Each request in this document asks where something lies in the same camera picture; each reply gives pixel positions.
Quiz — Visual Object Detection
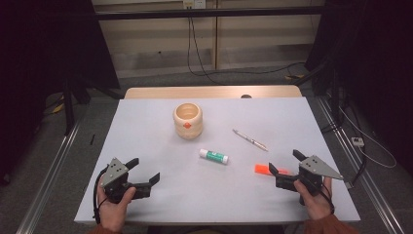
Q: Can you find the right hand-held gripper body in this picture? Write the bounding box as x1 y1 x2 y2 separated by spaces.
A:
290 155 345 207

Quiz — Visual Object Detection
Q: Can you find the white floor cable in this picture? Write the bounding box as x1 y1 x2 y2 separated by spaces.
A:
337 104 398 170

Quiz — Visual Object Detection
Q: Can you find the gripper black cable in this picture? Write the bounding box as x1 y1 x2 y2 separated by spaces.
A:
92 165 110 226
319 189 336 215

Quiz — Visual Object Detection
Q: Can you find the black stand leg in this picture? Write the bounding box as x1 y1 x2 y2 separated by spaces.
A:
61 79 78 137

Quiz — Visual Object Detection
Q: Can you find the black curtain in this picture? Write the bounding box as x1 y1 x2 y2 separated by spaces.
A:
304 0 413 170
0 0 122 186

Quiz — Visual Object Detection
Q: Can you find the person's left hand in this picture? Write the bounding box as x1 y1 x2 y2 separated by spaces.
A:
96 179 137 233

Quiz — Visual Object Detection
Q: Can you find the cream ringed pen holder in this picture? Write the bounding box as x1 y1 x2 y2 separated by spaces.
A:
172 102 205 140

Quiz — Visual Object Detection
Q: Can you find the black horizontal bar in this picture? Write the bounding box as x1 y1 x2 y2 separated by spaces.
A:
94 5 326 21

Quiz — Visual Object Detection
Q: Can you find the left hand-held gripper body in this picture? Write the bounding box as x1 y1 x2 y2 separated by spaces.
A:
98 157 137 205

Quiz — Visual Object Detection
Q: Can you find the short black power cable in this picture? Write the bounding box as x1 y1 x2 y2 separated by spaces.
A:
190 18 227 87

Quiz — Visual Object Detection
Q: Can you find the silver pen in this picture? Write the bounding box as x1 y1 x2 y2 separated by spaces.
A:
231 128 270 153

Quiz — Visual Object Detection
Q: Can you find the white wall socket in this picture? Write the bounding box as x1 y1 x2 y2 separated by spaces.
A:
182 0 207 10

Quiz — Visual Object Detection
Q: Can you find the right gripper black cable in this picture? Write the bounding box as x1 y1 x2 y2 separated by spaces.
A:
319 189 336 215

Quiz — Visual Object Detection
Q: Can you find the long black power cable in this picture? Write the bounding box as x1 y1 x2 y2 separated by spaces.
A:
186 15 307 78

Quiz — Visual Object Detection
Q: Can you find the person's right hand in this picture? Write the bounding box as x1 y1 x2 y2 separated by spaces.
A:
293 176 335 222

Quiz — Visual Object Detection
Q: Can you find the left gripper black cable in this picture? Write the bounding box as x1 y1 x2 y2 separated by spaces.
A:
92 165 110 226

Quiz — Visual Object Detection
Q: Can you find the metal floor rail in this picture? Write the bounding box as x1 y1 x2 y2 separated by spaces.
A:
15 119 83 234
315 97 406 234

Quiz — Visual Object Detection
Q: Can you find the white green glue stick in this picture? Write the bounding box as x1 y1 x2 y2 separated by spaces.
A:
199 148 230 166

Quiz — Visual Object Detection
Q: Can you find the orange highlighter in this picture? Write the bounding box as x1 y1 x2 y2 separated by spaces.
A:
253 163 290 177

